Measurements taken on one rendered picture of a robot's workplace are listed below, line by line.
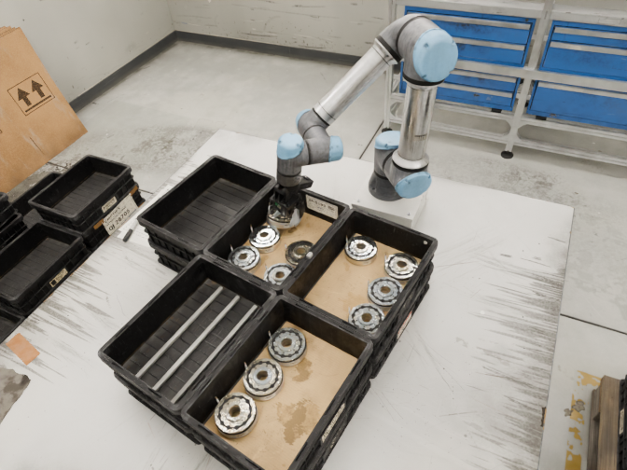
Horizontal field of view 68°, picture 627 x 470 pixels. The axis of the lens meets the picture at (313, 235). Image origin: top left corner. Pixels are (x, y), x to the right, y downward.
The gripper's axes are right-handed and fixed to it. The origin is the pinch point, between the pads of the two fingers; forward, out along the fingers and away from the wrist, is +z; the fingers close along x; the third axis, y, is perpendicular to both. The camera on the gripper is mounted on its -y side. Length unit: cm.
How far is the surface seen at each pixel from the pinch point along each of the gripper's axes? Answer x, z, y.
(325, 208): 8.7, -4.5, -7.5
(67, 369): -30, 23, 75
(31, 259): -117, 68, 44
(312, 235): 9.2, 1.6, 0.5
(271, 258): 3.4, 2.9, 15.7
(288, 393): 34, -1, 50
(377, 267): 34.2, -2.3, 2.0
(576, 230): 99, 69, -139
